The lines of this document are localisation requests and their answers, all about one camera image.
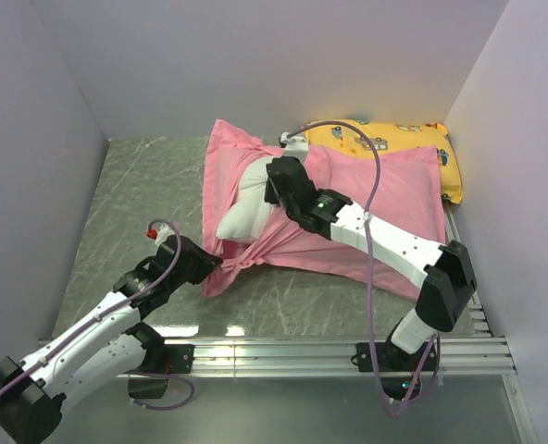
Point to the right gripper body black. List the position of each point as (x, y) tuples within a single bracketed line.
[(273, 196)]

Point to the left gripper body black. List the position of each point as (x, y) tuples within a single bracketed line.
[(181, 277)]

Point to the white pillow insert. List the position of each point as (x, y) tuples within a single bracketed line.
[(249, 214)]

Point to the pink satin pillowcase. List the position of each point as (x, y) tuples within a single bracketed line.
[(402, 188)]

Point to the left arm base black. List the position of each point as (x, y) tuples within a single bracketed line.
[(161, 365)]

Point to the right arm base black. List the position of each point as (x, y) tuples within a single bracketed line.
[(393, 360)]

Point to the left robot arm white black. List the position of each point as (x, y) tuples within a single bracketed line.
[(112, 339)]

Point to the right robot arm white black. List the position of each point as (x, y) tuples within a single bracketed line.
[(442, 273)]

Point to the yellow cartoon car pillow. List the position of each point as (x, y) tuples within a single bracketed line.
[(391, 138)]

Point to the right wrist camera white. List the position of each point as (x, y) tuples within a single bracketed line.
[(294, 146)]

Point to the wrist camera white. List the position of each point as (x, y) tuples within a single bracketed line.
[(159, 233), (294, 146)]

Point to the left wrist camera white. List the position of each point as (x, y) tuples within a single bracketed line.
[(159, 233)]

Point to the aluminium mounting rail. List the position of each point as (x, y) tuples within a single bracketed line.
[(275, 362)]

